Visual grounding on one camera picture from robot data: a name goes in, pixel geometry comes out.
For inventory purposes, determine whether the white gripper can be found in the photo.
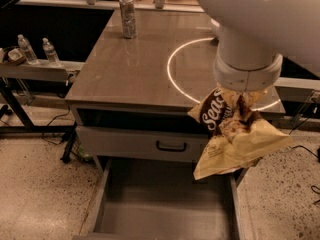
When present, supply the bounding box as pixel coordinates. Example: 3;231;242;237
213;54;283;92

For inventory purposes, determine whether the brown sea salt chip bag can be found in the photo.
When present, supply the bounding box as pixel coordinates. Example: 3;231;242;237
188;86;294;180

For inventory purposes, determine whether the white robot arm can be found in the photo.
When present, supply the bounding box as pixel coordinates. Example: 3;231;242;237
197;0;320;92

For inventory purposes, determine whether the grey drawer cabinet counter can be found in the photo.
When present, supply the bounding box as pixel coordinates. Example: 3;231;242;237
64;8;287;173

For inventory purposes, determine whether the open middle drawer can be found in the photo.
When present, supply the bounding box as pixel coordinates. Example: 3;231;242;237
72;158;245;240

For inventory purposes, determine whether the tall silver drink can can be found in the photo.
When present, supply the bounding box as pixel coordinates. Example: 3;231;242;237
119;0;137;39

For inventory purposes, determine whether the right clear water bottle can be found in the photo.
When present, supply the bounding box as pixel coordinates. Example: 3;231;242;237
42;38;61;67

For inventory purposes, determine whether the clear water bottle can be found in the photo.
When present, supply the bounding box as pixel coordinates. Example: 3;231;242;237
18;34;38;65
42;38;61;67

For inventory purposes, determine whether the left clear water bottle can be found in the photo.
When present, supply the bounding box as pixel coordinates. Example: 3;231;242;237
18;34;38;65

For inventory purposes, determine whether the grey side shelf table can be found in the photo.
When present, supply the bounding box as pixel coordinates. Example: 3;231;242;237
0;60;84;134

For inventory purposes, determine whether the small brown basket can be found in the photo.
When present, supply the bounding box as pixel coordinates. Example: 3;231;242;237
0;46;25;66

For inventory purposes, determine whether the black floor cable right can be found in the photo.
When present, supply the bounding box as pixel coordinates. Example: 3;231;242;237
288;117;320;162

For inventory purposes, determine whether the black floor cable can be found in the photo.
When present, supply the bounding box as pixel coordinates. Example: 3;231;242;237
40;108;76;147
288;117;320;162

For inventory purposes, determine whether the closed top drawer with handle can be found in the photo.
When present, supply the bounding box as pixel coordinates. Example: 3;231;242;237
76;126;208;162

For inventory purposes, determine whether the black floor cable left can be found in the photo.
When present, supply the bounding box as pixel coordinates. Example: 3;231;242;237
40;108;76;147

